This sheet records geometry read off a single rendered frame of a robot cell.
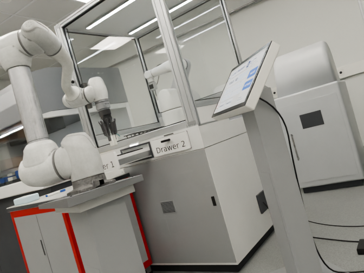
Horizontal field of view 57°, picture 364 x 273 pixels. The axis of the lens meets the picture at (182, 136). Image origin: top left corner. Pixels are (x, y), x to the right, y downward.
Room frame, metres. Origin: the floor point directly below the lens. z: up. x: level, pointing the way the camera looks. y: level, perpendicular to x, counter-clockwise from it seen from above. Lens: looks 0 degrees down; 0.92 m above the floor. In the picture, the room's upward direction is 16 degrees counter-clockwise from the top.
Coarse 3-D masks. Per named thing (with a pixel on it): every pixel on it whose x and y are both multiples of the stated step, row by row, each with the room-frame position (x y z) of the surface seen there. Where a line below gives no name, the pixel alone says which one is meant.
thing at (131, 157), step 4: (144, 148) 2.24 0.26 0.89; (148, 148) 2.27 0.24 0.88; (132, 152) 2.14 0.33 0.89; (136, 152) 2.17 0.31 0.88; (140, 152) 2.20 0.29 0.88; (144, 152) 2.23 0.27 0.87; (148, 152) 2.26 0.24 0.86; (120, 156) 2.05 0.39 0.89; (124, 156) 2.08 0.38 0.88; (128, 156) 2.11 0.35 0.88; (132, 156) 2.13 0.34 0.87; (136, 156) 2.16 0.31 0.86; (140, 156) 2.19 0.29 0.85; (144, 156) 2.22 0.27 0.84; (148, 156) 2.26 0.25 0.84; (120, 160) 2.04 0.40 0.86; (124, 160) 2.07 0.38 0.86; (128, 160) 2.10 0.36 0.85; (132, 160) 2.12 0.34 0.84; (136, 160) 2.16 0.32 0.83; (120, 164) 2.04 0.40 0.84; (124, 164) 2.06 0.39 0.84
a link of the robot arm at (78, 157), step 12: (84, 132) 1.60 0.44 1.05; (72, 144) 1.52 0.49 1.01; (84, 144) 1.53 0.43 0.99; (60, 156) 1.53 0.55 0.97; (72, 156) 1.51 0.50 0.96; (84, 156) 1.52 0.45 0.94; (96, 156) 1.56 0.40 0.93; (60, 168) 1.53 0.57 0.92; (72, 168) 1.52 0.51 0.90; (84, 168) 1.51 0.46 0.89; (96, 168) 1.54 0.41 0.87; (72, 180) 1.54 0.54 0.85
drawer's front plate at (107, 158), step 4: (112, 152) 2.00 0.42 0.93; (104, 156) 2.04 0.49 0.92; (108, 156) 2.02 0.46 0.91; (112, 156) 2.00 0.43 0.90; (116, 156) 2.00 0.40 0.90; (104, 160) 2.05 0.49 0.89; (108, 160) 2.03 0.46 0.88; (112, 160) 2.01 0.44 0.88; (116, 160) 2.00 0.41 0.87; (104, 164) 2.05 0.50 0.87; (108, 164) 2.03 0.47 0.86; (116, 164) 1.99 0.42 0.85; (108, 168) 2.04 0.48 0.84; (112, 168) 2.02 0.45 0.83; (116, 168) 2.00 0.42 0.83
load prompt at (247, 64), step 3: (249, 60) 1.66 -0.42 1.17; (252, 60) 1.60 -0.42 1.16; (246, 63) 1.68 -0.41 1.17; (249, 63) 1.63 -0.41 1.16; (240, 66) 1.78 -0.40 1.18; (243, 66) 1.72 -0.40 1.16; (246, 66) 1.66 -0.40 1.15; (249, 66) 1.61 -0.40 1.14; (237, 69) 1.82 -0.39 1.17; (240, 69) 1.74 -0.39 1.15; (243, 69) 1.69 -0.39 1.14; (234, 72) 1.86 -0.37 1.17; (237, 72) 1.79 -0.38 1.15; (240, 72) 1.72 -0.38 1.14; (234, 75) 1.83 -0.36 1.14; (231, 78) 1.86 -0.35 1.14
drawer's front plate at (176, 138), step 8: (168, 136) 2.15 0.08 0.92; (176, 136) 2.12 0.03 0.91; (184, 136) 2.08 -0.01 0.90; (152, 144) 2.23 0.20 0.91; (160, 144) 2.20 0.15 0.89; (168, 144) 2.16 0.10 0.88; (176, 144) 2.13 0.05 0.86; (184, 144) 2.09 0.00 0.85; (160, 152) 2.21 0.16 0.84; (168, 152) 2.17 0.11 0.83
